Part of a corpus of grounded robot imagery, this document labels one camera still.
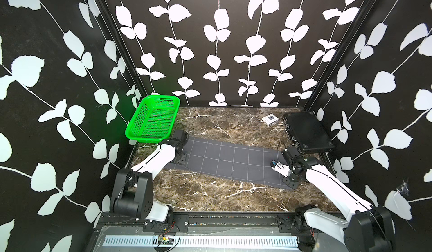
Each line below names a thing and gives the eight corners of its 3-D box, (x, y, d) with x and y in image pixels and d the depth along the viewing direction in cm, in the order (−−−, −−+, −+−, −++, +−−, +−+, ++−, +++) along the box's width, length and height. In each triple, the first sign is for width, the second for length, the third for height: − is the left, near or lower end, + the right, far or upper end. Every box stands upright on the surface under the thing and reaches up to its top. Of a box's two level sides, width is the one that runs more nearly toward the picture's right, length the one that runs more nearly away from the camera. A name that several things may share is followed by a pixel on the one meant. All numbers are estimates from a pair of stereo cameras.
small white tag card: (269, 126, 113) (270, 124, 111) (261, 119, 117) (262, 117, 115) (278, 120, 117) (279, 118, 115) (270, 114, 120) (271, 112, 119)
